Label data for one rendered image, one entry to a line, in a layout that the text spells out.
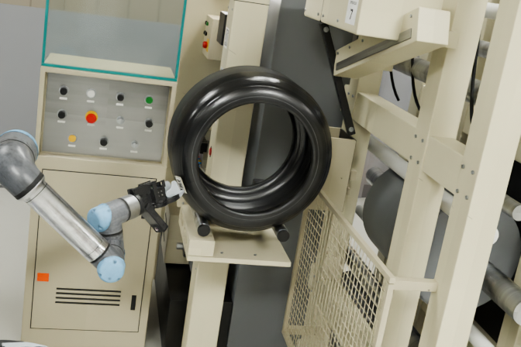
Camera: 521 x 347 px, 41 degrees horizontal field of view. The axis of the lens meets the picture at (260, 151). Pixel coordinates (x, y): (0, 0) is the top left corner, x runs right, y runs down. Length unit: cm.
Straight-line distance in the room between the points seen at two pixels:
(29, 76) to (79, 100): 213
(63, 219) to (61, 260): 123
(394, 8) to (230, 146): 92
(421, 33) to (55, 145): 168
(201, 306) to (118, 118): 86
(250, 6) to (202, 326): 131
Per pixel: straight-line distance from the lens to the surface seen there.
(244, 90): 224
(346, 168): 273
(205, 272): 285
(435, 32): 201
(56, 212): 194
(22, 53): 507
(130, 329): 332
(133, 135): 302
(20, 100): 514
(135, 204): 213
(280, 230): 243
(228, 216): 235
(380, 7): 206
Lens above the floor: 177
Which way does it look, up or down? 14 degrees down
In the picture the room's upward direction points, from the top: 9 degrees clockwise
